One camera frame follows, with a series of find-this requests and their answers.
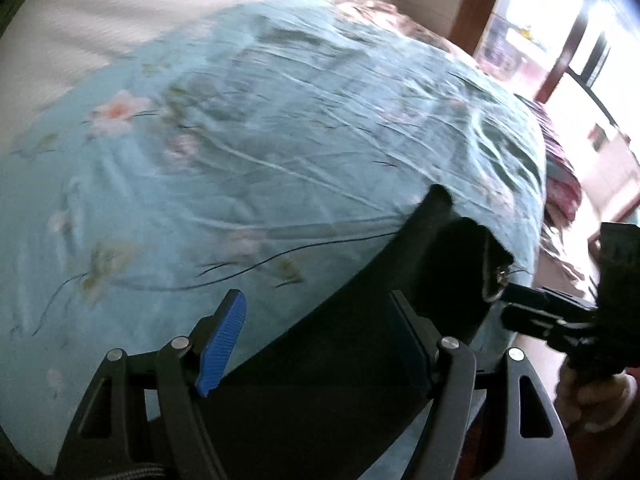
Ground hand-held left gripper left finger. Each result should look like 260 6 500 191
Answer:
59 288 248 480

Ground grey crumpled cloth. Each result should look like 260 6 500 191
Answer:
536 220 603 291

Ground black pants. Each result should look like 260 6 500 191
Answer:
199 184 517 480

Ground wooden framed window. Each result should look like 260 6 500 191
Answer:
449 0 640 128

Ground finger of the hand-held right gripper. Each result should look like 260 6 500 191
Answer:
501 305 568 346
504 283 597 314

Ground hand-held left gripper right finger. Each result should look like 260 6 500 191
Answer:
389 289 579 480

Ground pink striped blanket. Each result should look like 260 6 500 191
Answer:
517 94 584 227

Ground light blue floral bed sheet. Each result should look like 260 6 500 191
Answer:
0 0 547 476

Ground person's right hand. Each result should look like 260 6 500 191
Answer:
554 360 637 434

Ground brown patterned blanket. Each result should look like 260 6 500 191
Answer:
334 0 482 63

